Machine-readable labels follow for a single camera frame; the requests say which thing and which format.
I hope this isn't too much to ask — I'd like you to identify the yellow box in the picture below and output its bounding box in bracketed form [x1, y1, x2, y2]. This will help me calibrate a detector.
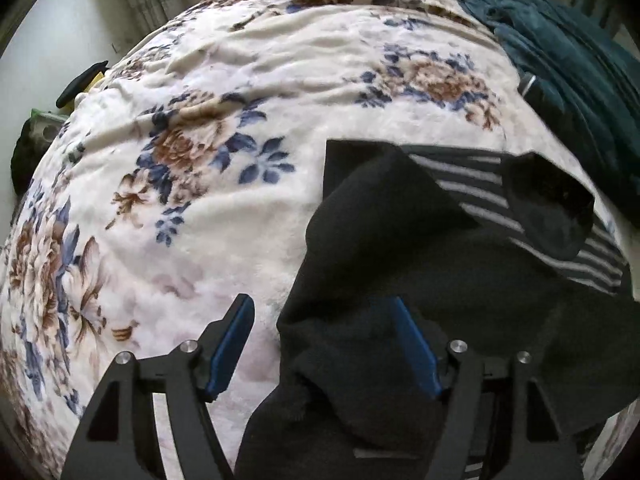
[74, 91, 90, 110]

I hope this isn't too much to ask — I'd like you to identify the black striped sweater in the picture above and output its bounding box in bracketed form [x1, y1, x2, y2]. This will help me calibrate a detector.
[235, 141, 639, 479]

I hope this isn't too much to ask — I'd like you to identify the floral bed blanket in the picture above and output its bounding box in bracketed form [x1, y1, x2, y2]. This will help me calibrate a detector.
[0, 0, 640, 480]

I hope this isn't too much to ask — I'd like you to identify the white appliance on floor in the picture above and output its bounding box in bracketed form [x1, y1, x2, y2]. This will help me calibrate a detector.
[29, 108, 67, 143]

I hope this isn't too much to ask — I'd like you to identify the teal plush blanket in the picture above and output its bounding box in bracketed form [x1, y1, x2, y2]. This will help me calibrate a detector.
[457, 0, 639, 224]

